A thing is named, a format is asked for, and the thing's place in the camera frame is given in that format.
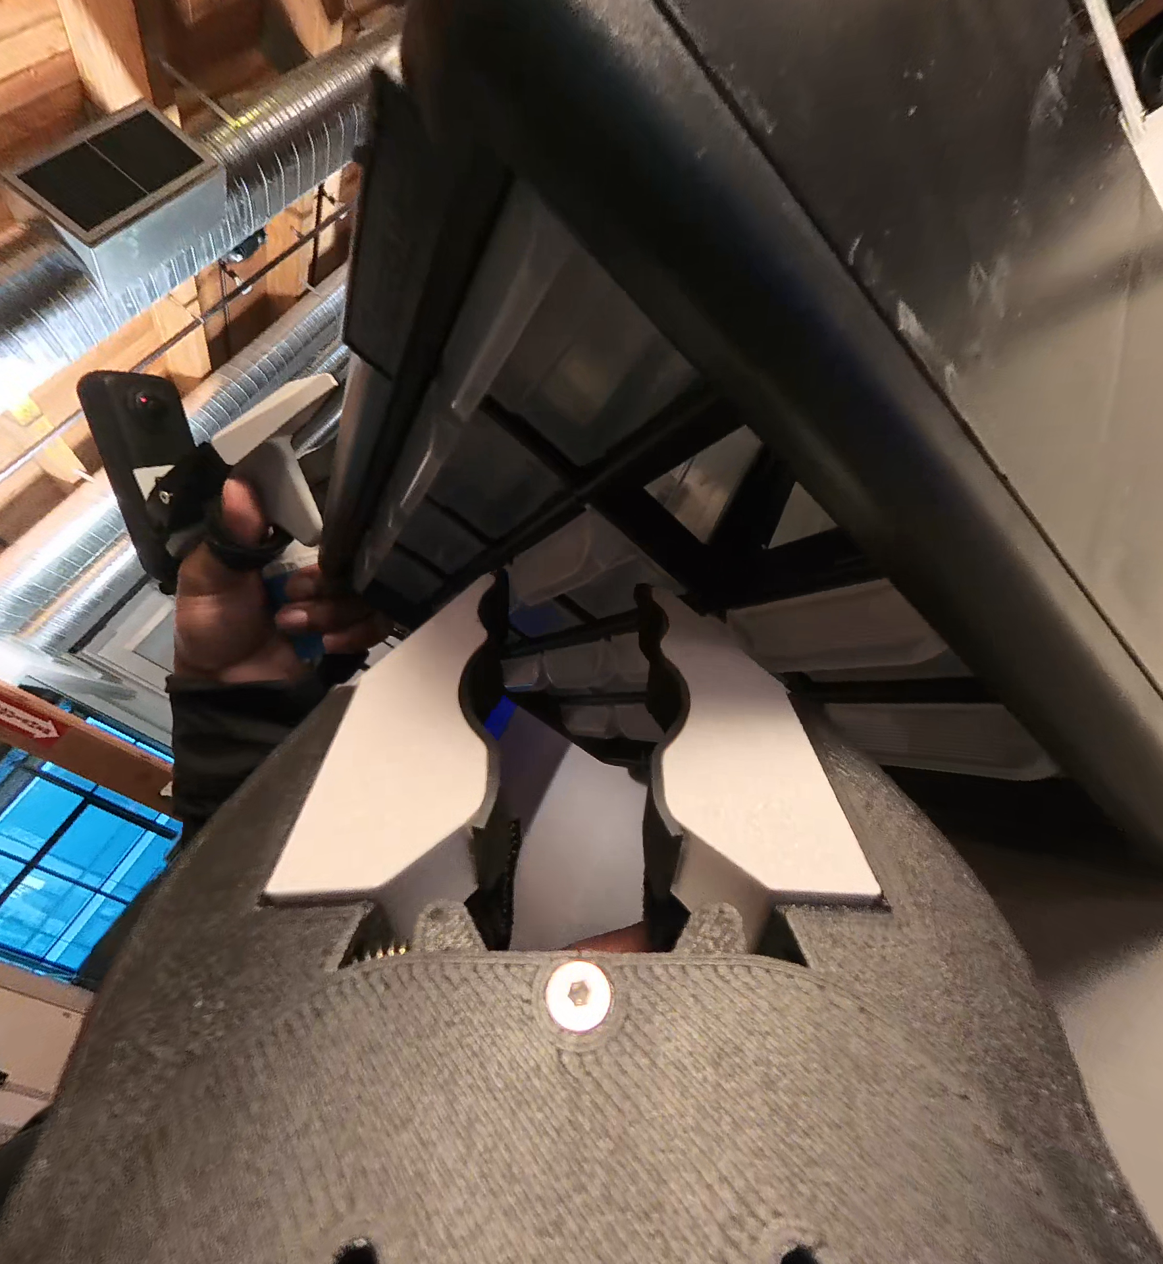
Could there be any dark plastic drawer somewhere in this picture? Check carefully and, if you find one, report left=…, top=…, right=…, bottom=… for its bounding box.
left=320, top=66, right=516, bottom=605

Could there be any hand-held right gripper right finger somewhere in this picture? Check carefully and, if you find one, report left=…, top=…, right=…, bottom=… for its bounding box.
left=635, top=582, right=885, bottom=951

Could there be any set of translucent cabinet drawers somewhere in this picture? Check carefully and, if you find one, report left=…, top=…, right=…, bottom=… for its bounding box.
left=364, top=182, right=1061, bottom=782

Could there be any red striped beam sign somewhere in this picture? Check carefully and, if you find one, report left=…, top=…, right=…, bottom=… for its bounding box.
left=0, top=659, right=175, bottom=813

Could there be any silver flexible air duct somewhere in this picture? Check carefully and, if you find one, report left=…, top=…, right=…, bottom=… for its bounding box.
left=0, top=290, right=350, bottom=652
left=0, top=0, right=407, bottom=341

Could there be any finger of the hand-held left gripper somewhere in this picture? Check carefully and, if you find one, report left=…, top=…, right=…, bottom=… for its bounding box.
left=212, top=371, right=341, bottom=465
left=241, top=436, right=325, bottom=550

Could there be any person's left hand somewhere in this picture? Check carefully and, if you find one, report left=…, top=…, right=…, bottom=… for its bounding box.
left=170, top=478, right=387, bottom=688

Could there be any blue-lit window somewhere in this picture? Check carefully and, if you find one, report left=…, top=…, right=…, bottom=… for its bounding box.
left=0, top=695, right=186, bottom=981

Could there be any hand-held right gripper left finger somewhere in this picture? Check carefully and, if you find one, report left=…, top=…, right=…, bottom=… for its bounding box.
left=261, top=572, right=512, bottom=931

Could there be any white filing cabinet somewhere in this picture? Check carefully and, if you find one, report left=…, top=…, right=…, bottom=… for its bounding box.
left=0, top=938, right=96, bottom=1176

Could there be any black drawer cabinet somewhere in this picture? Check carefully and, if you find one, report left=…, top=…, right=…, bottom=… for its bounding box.
left=319, top=0, right=1163, bottom=881

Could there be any metal vent box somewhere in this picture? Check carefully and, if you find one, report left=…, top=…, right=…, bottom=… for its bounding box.
left=0, top=99, right=229, bottom=289

